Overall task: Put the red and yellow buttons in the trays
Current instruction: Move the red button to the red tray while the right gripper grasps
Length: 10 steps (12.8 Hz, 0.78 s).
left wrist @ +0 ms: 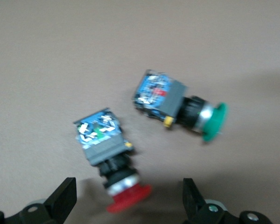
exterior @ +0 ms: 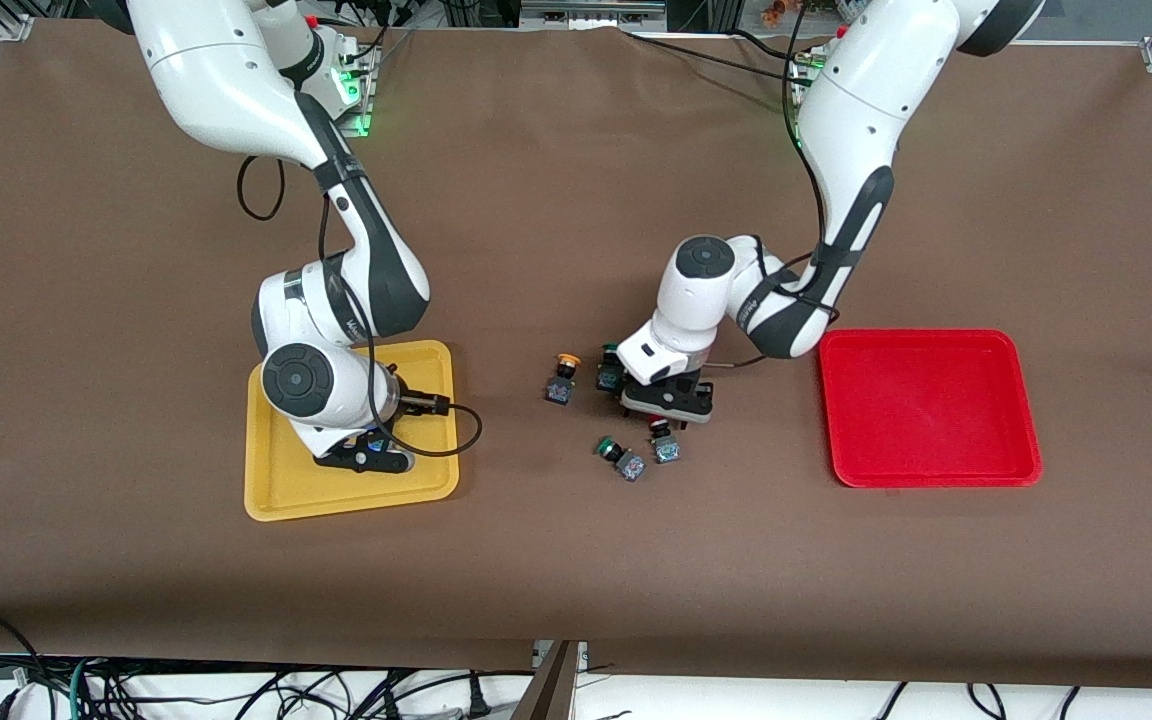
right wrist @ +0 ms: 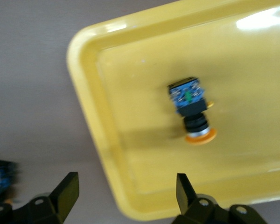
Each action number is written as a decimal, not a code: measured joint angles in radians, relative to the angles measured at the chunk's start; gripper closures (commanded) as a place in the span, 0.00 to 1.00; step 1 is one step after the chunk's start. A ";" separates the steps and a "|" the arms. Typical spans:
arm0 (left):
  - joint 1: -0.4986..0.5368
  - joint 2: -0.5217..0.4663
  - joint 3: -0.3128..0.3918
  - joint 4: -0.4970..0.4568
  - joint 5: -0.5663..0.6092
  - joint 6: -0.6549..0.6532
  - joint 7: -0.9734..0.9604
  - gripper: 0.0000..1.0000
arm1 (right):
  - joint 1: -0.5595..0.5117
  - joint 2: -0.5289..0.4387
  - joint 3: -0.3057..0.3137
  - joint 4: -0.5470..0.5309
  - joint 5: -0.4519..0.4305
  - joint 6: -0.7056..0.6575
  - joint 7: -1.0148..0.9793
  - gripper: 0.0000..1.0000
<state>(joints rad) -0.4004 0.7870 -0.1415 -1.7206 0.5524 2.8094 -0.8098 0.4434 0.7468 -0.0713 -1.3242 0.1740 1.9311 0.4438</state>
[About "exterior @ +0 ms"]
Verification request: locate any yellow push button switch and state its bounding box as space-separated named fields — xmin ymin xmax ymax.
xmin=544 ymin=352 xmax=584 ymax=406

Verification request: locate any yellow plastic tray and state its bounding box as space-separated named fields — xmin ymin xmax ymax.
xmin=244 ymin=340 xmax=461 ymax=523

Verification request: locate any brown table mat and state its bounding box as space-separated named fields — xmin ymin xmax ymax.
xmin=0 ymin=20 xmax=1152 ymax=673

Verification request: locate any red plastic tray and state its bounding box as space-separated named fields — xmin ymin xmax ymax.
xmin=818 ymin=329 xmax=1044 ymax=489

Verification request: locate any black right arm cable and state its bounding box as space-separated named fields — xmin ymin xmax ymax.
xmin=236 ymin=150 xmax=485 ymax=459

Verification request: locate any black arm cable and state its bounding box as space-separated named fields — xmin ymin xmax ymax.
xmin=711 ymin=0 xmax=843 ymax=372
xmin=236 ymin=150 xmax=485 ymax=459

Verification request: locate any red push button switch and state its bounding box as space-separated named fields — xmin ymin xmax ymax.
xmin=647 ymin=419 xmax=683 ymax=466

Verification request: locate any green push button switch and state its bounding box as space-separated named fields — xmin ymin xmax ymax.
xmin=595 ymin=343 xmax=629 ymax=394
xmin=593 ymin=435 xmax=649 ymax=484

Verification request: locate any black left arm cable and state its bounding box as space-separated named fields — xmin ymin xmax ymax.
xmin=711 ymin=0 xmax=843 ymax=372

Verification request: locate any aluminium table frame beam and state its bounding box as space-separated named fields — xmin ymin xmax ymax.
xmin=511 ymin=640 xmax=585 ymax=720

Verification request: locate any long black table cable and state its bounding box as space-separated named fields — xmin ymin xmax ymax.
xmin=620 ymin=28 xmax=815 ymax=85

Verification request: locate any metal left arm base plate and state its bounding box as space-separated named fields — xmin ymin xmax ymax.
xmin=791 ymin=50 xmax=832 ymax=151

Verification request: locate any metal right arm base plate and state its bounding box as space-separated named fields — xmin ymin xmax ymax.
xmin=321 ymin=35 xmax=379 ymax=139

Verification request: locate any short black table cable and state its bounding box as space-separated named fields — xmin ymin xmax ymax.
xmin=731 ymin=27 xmax=817 ymax=57

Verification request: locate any green floor cable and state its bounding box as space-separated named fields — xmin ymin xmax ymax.
xmin=70 ymin=655 xmax=103 ymax=720

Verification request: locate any aluminium background rail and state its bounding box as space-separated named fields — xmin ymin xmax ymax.
xmin=520 ymin=0 xmax=669 ymax=29

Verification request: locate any black cable by base plate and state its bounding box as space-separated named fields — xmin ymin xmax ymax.
xmin=321 ymin=12 xmax=419 ymax=63

